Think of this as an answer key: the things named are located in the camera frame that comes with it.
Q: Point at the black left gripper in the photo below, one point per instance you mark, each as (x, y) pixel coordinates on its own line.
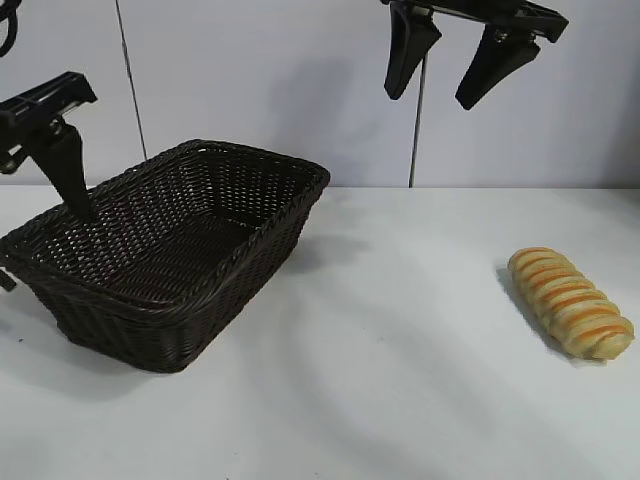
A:
(45, 100)

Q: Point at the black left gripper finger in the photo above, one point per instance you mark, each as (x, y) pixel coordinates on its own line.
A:
(6, 280)

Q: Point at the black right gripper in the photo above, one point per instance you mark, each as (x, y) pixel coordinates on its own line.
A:
(500, 12)

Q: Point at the dark brown wicker basket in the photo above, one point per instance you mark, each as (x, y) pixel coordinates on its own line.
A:
(200, 250)

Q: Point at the long striped bread loaf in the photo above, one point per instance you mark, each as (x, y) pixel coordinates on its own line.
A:
(570, 305)

